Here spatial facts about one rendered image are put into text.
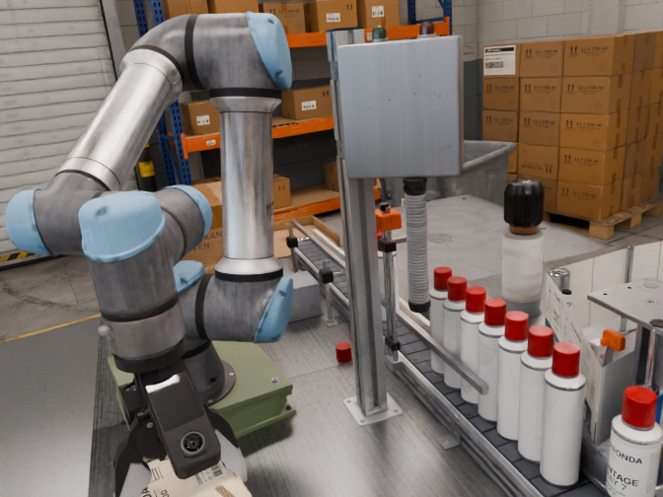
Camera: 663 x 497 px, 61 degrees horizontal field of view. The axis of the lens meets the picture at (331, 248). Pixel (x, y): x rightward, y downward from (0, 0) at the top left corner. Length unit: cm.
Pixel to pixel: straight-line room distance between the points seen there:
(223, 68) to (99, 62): 428
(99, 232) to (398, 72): 47
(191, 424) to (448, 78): 54
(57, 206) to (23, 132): 445
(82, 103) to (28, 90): 39
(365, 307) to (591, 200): 362
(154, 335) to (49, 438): 69
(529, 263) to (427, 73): 59
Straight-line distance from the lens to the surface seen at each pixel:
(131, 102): 84
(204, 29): 94
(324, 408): 112
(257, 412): 107
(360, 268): 95
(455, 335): 100
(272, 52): 90
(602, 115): 436
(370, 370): 104
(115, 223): 54
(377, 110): 83
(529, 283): 129
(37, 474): 116
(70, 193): 70
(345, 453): 101
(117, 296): 56
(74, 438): 121
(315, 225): 218
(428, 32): 87
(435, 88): 81
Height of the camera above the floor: 147
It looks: 19 degrees down
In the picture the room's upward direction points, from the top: 5 degrees counter-clockwise
